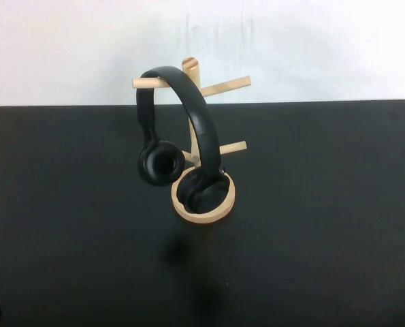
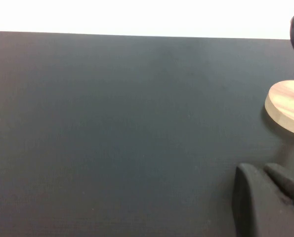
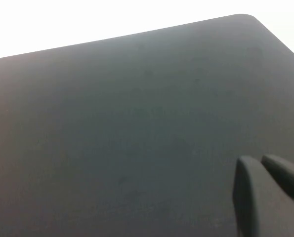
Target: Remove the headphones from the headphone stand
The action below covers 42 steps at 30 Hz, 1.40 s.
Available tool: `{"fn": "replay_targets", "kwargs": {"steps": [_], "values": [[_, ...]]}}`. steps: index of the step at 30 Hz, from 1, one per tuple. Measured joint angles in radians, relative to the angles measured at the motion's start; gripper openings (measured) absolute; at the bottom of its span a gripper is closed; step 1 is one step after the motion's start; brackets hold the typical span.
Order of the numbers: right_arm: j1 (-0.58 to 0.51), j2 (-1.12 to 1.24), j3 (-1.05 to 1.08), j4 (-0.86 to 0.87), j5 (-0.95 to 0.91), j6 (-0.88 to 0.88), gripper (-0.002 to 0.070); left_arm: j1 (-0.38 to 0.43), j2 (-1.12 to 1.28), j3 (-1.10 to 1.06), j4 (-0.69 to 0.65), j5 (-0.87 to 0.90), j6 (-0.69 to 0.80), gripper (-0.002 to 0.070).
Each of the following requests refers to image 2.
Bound round wooden disc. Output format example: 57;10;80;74
264;80;294;137

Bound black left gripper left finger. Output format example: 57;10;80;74
232;162;294;237

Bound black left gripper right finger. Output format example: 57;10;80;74
263;162;294;210

